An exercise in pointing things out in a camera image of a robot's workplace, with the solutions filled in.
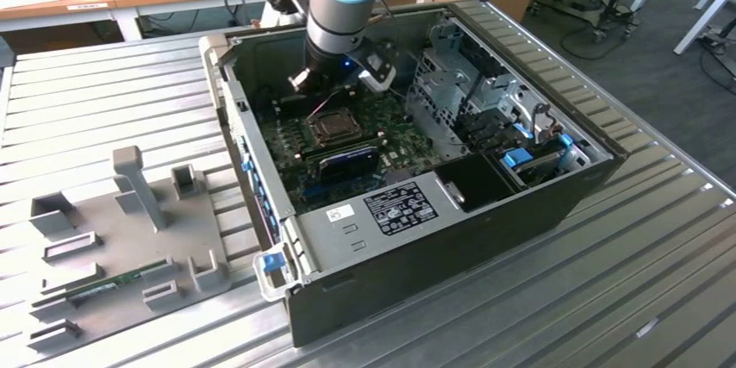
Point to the silver CPU with green edge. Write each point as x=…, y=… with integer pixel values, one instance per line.
x=335, y=123

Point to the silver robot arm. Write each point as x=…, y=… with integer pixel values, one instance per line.
x=339, y=19

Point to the CPU socket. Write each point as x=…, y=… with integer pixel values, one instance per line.
x=345, y=139

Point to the blue expansion slot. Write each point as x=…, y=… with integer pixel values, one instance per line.
x=315, y=190

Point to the green RAM stick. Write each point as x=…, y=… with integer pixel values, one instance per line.
x=339, y=148
x=103, y=285

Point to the silver drive bay cage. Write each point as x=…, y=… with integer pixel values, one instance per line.
x=443, y=83

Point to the green motherboard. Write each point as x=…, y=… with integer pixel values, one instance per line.
x=403, y=144

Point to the black graphics card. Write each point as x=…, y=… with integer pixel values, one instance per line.
x=348, y=167

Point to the gray power supply unit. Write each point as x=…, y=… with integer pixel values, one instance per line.
x=339, y=234

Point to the hard disk in blue carrier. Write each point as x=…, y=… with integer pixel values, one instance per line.
x=517, y=157

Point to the blue drive bay latch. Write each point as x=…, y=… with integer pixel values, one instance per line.
x=565, y=141

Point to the blue case release latch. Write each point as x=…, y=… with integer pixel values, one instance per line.
x=272, y=263

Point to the black and gray PC case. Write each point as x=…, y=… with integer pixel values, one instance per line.
x=431, y=290

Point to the gray parts rack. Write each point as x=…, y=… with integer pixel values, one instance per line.
x=115, y=238

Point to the white table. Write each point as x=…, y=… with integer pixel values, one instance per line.
x=705, y=19

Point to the small white table label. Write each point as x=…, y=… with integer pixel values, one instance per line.
x=648, y=328

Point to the gray metal wrist bracket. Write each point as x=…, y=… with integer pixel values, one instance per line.
x=299, y=79

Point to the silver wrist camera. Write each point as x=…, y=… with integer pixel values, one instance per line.
x=376, y=66

